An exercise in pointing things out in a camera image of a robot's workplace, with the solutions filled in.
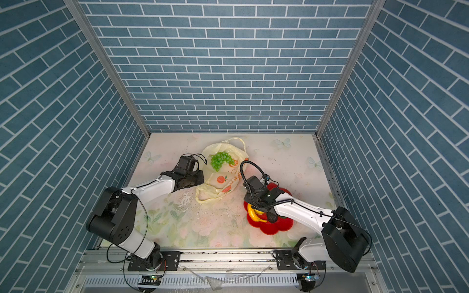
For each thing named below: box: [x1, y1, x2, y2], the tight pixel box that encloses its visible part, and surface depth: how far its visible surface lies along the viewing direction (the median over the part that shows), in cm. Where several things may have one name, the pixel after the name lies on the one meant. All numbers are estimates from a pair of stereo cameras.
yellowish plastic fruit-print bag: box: [195, 137, 250, 204], surface depth 101 cm
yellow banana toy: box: [247, 203, 267, 223], surface depth 82 cm
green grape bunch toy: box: [210, 151, 236, 173], surface depth 104 cm
